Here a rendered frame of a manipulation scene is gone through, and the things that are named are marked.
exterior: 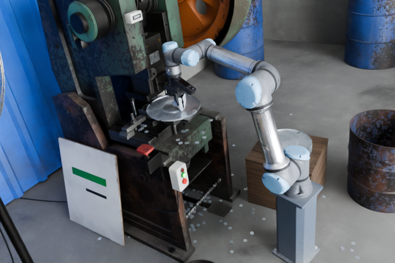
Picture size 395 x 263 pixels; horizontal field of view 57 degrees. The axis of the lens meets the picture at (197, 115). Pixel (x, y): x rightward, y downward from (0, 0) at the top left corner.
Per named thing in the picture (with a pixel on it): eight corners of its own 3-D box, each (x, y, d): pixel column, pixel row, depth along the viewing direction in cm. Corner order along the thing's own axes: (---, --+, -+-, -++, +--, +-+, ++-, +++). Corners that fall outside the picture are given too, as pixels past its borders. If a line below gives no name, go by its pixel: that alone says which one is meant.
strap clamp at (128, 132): (149, 124, 198) (145, 107, 193) (127, 140, 187) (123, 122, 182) (140, 121, 201) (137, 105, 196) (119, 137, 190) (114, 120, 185)
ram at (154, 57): (175, 84, 195) (166, 30, 181) (157, 95, 185) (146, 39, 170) (151, 79, 204) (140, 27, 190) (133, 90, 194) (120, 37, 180)
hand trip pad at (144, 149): (157, 159, 172) (154, 145, 168) (149, 166, 167) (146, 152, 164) (146, 155, 175) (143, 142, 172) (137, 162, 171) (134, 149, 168)
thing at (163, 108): (184, 125, 177) (184, 124, 177) (136, 117, 189) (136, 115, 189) (209, 98, 199) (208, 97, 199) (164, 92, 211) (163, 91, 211)
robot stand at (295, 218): (320, 249, 197) (323, 185, 176) (301, 272, 187) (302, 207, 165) (290, 232, 210) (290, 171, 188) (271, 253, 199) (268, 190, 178)
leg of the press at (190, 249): (196, 249, 208) (170, 113, 164) (184, 265, 200) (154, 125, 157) (89, 199, 258) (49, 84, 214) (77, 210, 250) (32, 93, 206)
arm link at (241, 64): (293, 64, 153) (205, 31, 179) (278, 74, 146) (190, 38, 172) (288, 88, 160) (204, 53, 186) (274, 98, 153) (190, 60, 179)
